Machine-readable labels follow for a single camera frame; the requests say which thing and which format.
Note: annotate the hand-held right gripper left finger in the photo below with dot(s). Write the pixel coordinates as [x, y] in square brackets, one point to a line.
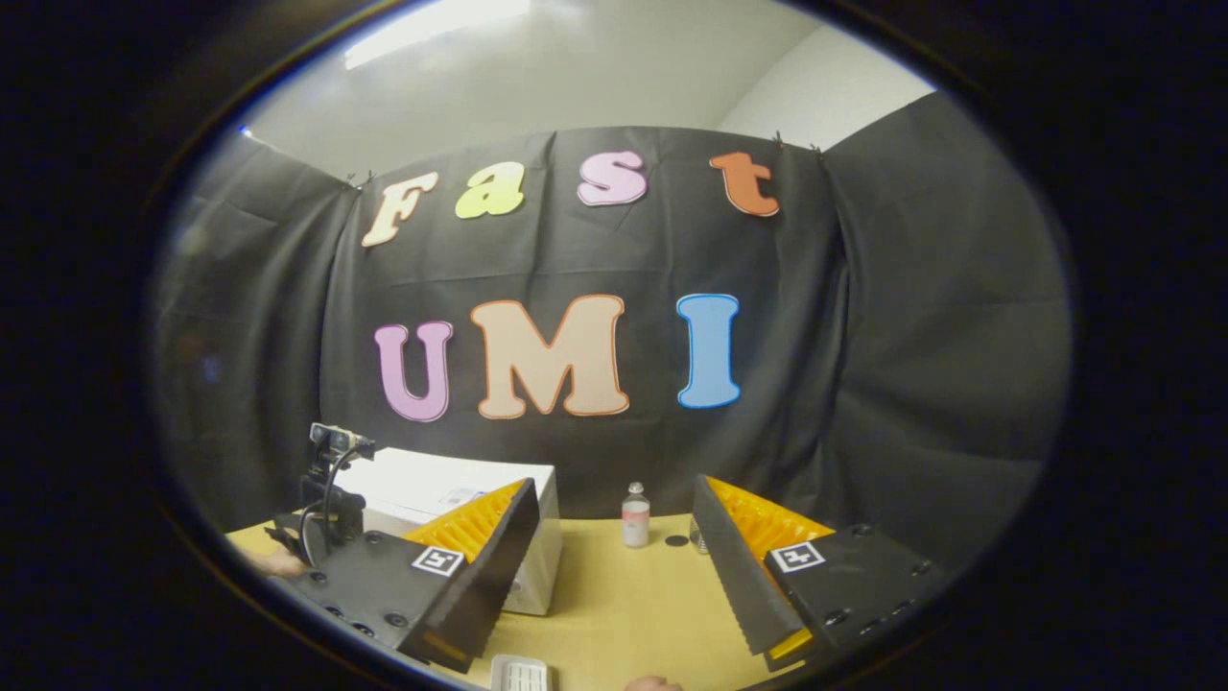
[499, 566]

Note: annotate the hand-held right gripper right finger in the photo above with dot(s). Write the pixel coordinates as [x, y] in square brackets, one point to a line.
[734, 566]

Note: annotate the white microwave oven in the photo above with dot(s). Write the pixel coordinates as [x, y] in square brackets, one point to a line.
[432, 480]

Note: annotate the small rectangular food tray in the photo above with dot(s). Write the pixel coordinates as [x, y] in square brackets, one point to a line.
[520, 675]

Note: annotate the small glass cup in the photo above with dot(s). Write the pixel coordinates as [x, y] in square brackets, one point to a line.
[697, 539]

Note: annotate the clear bottle with pink label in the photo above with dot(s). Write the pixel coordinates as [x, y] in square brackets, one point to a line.
[635, 523]

